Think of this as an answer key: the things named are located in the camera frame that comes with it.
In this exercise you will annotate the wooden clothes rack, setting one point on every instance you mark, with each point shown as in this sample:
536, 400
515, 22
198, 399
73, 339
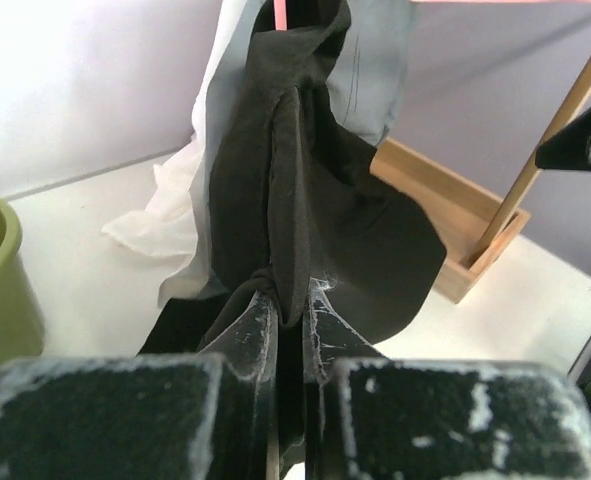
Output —
475, 225

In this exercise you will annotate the white shirt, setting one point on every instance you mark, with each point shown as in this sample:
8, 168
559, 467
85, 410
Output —
165, 227

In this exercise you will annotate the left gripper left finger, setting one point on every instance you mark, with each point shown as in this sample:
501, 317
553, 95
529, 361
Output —
211, 415

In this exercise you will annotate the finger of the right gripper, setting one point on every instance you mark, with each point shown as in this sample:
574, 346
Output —
569, 149

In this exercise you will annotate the grey shirt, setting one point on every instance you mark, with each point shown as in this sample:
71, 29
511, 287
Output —
365, 88

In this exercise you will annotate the green plastic basket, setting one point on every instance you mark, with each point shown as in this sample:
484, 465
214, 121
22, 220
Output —
21, 325

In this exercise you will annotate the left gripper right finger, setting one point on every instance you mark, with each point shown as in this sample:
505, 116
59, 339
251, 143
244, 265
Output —
371, 417

